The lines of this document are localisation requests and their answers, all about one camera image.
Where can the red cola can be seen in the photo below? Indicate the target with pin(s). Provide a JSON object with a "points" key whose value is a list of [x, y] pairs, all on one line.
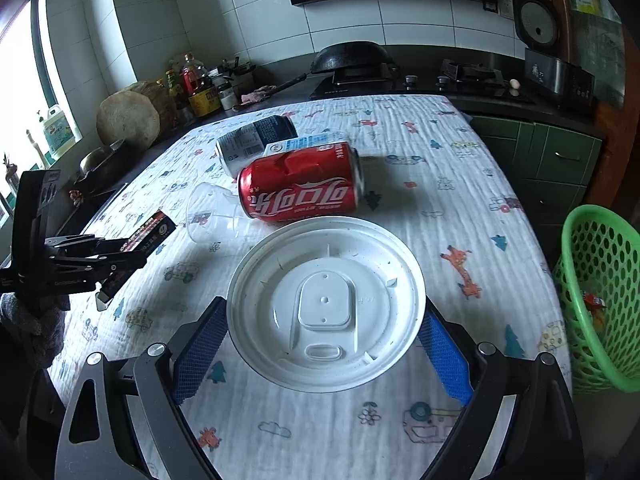
{"points": [[300, 185]]}

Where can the green plastic basket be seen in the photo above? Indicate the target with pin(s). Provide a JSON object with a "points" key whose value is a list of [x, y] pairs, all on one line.
{"points": [[580, 240]]}

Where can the sauce bottle with yellow label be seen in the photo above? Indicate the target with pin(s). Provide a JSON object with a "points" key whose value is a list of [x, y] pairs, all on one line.
{"points": [[205, 95]]}

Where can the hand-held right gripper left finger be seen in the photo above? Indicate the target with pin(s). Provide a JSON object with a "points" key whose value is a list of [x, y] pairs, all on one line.
{"points": [[197, 355]]}

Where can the white printed tablecloth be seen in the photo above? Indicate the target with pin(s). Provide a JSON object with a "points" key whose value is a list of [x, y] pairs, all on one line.
{"points": [[400, 170]]}

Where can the red label bottle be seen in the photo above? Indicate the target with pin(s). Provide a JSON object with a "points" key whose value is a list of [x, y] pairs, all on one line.
{"points": [[186, 80]]}

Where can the black wok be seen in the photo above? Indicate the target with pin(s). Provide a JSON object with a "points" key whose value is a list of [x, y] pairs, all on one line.
{"points": [[350, 55]]}

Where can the wooden glass cabinet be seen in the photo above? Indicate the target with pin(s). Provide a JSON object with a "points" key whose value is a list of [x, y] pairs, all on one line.
{"points": [[600, 35]]}

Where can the small black box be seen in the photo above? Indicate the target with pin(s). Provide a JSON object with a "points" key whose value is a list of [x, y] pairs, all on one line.
{"points": [[150, 232]]}

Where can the black rice cooker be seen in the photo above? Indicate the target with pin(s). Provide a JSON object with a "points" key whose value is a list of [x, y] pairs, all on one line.
{"points": [[555, 75]]}

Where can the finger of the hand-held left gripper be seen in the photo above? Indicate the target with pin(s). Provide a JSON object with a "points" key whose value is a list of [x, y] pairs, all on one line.
{"points": [[110, 270], [90, 245]]}

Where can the white plastic lid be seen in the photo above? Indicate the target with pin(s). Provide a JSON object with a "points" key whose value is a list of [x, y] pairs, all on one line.
{"points": [[325, 270]]}

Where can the white detergent bottle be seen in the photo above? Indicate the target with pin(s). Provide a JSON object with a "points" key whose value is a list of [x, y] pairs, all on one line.
{"points": [[57, 130]]}

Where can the person's left hand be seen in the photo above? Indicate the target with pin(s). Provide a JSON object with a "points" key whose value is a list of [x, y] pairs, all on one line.
{"points": [[30, 320]]}

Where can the black gas stove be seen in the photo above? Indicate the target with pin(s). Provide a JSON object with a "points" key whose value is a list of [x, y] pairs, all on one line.
{"points": [[425, 85]]}

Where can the pink cloth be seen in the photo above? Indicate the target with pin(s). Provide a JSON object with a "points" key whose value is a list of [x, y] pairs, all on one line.
{"points": [[257, 95]]}

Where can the white carton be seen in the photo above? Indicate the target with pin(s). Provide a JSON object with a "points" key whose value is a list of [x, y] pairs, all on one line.
{"points": [[300, 143]]}

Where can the red yellow snack wrapper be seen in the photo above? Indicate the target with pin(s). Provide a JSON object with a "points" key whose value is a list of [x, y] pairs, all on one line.
{"points": [[595, 302]]}

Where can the metal bowl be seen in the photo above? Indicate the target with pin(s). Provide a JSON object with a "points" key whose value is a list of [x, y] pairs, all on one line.
{"points": [[100, 160]]}

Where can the dark utensil holder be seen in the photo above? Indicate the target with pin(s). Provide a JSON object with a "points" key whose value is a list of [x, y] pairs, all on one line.
{"points": [[237, 70]]}

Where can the round wooden chopping block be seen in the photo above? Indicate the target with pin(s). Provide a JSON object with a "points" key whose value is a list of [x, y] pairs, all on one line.
{"points": [[162, 100], [127, 120]]}

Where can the clear plastic cup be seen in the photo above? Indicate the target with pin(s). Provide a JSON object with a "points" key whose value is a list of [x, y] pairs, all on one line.
{"points": [[207, 215]]}

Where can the green lower cabinet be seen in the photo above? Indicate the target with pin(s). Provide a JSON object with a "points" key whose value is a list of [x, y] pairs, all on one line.
{"points": [[545, 160]]}

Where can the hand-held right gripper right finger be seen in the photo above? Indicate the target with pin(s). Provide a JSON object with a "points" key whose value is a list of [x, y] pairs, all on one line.
{"points": [[445, 355]]}

